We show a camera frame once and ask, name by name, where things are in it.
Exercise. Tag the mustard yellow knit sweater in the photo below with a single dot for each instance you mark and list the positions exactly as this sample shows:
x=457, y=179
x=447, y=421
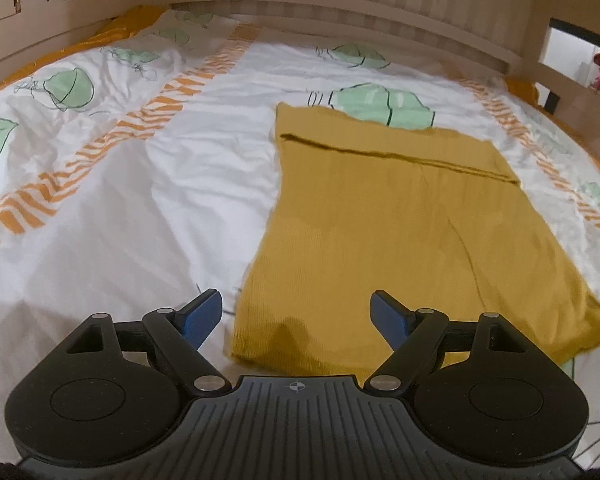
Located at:
x=395, y=240

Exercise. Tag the orange bedsheet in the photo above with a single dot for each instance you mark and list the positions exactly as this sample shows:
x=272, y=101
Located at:
x=130, y=22

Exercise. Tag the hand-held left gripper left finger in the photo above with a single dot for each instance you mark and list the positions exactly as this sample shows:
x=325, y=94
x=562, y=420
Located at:
x=202, y=316

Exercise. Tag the black metal frame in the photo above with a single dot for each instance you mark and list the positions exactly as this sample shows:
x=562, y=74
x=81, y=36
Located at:
x=587, y=30

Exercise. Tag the white leaf-print duvet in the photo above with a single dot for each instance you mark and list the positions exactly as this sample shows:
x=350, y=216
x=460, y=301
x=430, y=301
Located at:
x=130, y=185

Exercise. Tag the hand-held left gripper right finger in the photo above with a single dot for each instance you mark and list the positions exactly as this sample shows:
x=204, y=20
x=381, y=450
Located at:
x=387, y=317

